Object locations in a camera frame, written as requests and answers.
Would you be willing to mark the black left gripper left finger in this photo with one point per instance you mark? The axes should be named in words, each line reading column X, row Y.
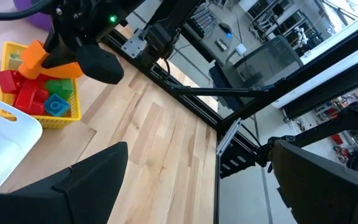
column 73, row 199

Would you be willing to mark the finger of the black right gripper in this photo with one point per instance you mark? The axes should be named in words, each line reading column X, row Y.
column 61, row 51
column 101, row 65

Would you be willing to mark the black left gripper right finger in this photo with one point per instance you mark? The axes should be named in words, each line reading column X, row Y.
column 328, row 193

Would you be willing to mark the orange long toy block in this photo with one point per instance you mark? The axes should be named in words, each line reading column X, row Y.
column 33, row 59

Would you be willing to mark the green two-stud toy block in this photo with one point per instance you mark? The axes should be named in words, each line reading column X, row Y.
column 61, row 88

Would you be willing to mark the small teal cube block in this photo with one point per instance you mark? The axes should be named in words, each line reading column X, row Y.
column 56, row 105

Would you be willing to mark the large red toy block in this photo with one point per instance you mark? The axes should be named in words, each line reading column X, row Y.
column 30, row 99

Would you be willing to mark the red stepped toy block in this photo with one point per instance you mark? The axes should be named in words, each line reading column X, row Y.
column 8, row 81

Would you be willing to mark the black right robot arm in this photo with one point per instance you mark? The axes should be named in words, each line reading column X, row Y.
column 163, row 34

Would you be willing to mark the purple monster face bucket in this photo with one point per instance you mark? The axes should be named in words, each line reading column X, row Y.
column 39, row 21

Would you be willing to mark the yellow mesh basket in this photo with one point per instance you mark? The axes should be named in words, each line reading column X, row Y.
column 61, row 121

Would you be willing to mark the white plastic bin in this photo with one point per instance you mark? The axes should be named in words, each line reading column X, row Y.
column 5, row 146

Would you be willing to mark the black cart beam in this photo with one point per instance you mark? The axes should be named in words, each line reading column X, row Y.
column 328, row 90

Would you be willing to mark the grey desk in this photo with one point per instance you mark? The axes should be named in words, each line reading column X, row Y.
column 210, row 46

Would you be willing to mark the black keyboard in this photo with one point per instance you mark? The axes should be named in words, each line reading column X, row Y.
column 202, row 20

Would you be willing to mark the black computer mouse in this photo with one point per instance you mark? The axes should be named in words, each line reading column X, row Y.
column 225, row 28

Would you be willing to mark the white power adapter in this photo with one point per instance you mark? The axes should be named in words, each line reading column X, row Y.
column 240, row 49

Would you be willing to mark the grey mesh office chair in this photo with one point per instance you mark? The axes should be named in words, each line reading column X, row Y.
column 269, row 62

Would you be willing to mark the silver frame bracket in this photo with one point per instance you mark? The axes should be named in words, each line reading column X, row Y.
column 134, row 43

